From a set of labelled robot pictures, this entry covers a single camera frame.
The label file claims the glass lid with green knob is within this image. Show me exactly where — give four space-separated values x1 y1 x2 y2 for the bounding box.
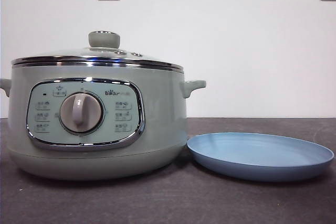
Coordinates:
11 30 184 68

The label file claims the pale green electric steamer pot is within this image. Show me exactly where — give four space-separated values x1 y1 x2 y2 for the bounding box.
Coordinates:
0 62 207 182

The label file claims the blue round plate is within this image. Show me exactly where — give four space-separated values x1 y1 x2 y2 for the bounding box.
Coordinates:
186 132 335 183

